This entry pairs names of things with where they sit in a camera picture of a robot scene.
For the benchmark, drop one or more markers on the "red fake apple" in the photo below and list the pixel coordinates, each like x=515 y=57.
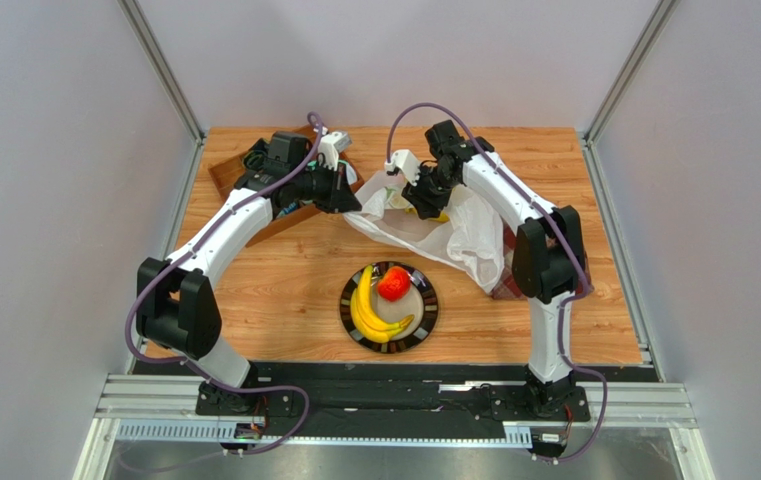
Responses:
x=394 y=285

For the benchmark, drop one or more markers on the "round patterned ceramic plate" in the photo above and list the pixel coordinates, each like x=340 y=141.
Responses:
x=421 y=301

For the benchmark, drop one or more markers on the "aluminium frame rail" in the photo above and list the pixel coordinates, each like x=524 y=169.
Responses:
x=640 y=426

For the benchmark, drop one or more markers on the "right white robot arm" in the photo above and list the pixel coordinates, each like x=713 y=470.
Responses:
x=549 y=260

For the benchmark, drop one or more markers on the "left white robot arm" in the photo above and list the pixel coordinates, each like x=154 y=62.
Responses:
x=176 y=307

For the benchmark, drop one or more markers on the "red plaid cloth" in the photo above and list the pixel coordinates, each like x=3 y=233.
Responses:
x=506 y=288

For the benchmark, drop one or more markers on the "wooden divided tray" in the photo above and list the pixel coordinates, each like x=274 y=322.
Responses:
x=233 y=176

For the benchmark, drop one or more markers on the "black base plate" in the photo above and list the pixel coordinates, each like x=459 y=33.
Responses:
x=395 y=400

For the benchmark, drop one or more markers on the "white plastic bag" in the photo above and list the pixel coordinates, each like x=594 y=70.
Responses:
x=470 y=242

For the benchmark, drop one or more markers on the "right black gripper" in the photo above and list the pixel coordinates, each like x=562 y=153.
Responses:
x=424 y=193

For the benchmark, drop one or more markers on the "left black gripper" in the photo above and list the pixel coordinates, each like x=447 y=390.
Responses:
x=340 y=197

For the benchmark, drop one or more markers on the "yellow banana bunch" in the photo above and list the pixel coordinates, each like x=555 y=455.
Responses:
x=365 y=318

